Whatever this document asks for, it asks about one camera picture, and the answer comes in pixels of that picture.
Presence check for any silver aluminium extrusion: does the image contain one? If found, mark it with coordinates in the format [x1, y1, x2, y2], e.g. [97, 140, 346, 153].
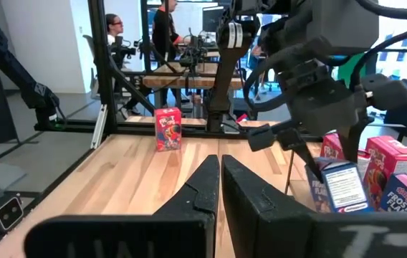
[90, 103, 109, 150]

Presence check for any wooden workbench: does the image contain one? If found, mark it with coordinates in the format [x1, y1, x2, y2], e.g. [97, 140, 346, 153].
[124, 61, 244, 108]

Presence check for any red Froot Loops cereal box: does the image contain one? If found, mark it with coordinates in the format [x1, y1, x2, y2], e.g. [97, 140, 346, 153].
[153, 106, 183, 153]
[319, 132, 371, 171]
[363, 135, 407, 211]

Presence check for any black computer monitor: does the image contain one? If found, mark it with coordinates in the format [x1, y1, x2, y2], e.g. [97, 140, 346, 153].
[202, 5, 226, 33]

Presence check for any black-framed wooden shelf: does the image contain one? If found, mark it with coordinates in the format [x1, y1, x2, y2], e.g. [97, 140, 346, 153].
[284, 148, 297, 196]

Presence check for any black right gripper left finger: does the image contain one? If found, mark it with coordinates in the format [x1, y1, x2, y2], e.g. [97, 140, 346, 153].
[24, 154, 221, 258]

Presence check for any black metal table frame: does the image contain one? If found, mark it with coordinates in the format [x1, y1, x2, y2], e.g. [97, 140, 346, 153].
[0, 0, 321, 141]

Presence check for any green panel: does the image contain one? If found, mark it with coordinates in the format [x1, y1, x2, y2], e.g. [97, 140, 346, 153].
[337, 53, 368, 84]

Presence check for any person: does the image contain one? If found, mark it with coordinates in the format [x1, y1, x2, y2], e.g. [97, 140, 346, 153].
[105, 13, 143, 115]
[152, 0, 185, 64]

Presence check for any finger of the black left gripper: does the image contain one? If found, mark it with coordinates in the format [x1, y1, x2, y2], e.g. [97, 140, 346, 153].
[342, 72, 407, 163]
[248, 123, 325, 183]

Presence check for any black two-lens camera box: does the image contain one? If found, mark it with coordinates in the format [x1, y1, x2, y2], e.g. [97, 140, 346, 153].
[0, 193, 24, 234]

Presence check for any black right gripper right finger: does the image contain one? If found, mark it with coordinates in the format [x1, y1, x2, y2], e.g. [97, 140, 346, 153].
[221, 154, 407, 258]

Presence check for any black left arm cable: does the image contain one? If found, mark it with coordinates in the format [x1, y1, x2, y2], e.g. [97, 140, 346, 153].
[241, 45, 300, 113]

